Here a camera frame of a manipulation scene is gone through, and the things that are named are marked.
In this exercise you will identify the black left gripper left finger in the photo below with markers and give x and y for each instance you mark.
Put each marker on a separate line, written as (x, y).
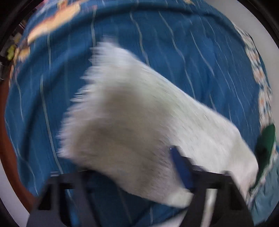
(51, 208)

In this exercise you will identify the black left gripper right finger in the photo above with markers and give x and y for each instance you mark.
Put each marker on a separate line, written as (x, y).
(216, 199)

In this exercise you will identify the cream fuzzy hooded garment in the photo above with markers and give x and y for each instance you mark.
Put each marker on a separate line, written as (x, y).
(127, 116)

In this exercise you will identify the dark green striped sweater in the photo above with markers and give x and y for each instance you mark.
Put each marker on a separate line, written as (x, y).
(263, 149)

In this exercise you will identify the checkered pastel quilt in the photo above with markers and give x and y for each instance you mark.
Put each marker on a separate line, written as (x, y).
(266, 191)

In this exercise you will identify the blue striped bed sheet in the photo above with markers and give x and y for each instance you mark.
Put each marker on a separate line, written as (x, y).
(190, 43)

